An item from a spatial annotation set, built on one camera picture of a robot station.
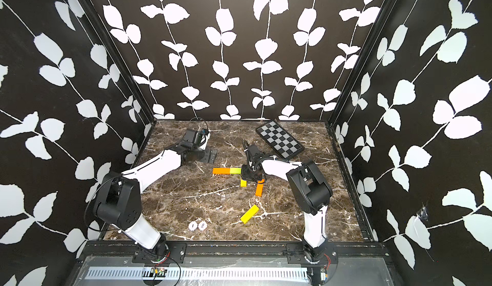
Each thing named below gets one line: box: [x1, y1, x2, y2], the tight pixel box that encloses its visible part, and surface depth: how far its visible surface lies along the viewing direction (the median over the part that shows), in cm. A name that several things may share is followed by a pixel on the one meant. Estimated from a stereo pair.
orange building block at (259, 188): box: [254, 178, 265, 197], surface depth 92 cm
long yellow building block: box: [240, 203, 260, 225], surface depth 85 cm
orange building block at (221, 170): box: [212, 167, 230, 176], surface depth 100 cm
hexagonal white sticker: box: [197, 220, 208, 231], surface depth 83 cm
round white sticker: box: [188, 221, 198, 231], surface depth 82 cm
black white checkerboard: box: [255, 119, 305, 160], surface depth 112 cm
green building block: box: [229, 168, 242, 175], surface depth 100 cm
